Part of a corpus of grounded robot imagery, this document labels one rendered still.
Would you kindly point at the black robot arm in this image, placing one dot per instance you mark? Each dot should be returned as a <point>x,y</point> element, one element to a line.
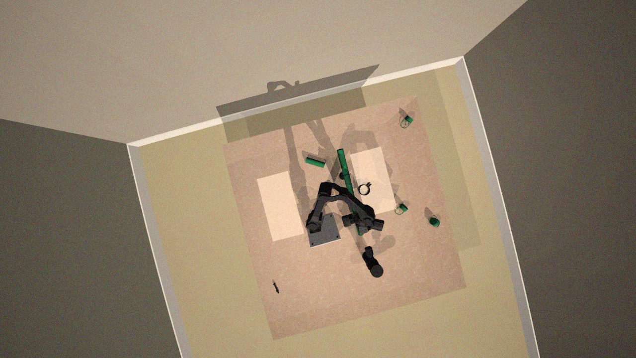
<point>365,219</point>

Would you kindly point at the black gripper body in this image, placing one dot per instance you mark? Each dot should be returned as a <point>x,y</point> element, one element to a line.
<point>347,221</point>

